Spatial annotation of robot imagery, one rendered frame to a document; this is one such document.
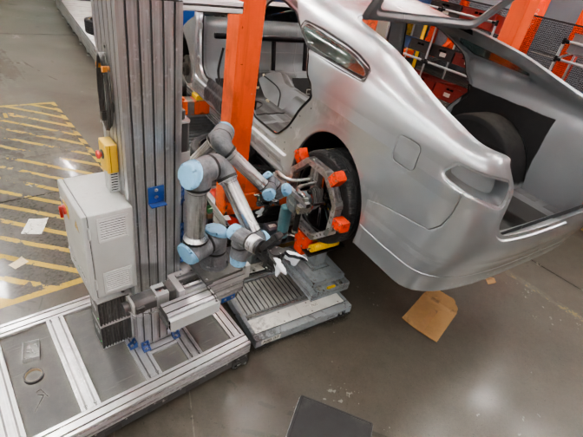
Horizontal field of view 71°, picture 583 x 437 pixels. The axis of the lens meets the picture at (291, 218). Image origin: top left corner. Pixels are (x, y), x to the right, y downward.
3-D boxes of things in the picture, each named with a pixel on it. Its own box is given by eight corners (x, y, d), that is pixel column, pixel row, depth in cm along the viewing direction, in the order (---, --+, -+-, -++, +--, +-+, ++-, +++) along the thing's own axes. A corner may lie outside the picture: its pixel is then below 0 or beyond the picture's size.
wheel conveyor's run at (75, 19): (180, 105, 616) (180, 79, 594) (121, 107, 572) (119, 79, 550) (92, 10, 1064) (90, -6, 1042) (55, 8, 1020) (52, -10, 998)
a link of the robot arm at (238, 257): (255, 260, 184) (258, 241, 178) (238, 271, 176) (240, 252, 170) (242, 251, 187) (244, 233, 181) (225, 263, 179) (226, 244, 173)
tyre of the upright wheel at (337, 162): (391, 185, 254) (333, 128, 291) (363, 190, 242) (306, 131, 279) (356, 256, 296) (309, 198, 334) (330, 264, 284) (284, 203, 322)
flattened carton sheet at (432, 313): (461, 306, 341) (463, 303, 339) (436, 343, 303) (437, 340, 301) (428, 287, 354) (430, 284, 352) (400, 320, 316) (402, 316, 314)
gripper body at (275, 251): (284, 267, 168) (261, 253, 173) (288, 250, 164) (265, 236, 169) (272, 274, 162) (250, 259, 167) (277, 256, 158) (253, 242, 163)
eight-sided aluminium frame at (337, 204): (330, 252, 278) (350, 183, 248) (323, 254, 274) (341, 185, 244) (290, 210, 313) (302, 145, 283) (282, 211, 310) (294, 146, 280)
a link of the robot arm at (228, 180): (216, 153, 189) (260, 246, 195) (198, 159, 181) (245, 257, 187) (231, 144, 181) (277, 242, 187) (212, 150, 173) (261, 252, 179)
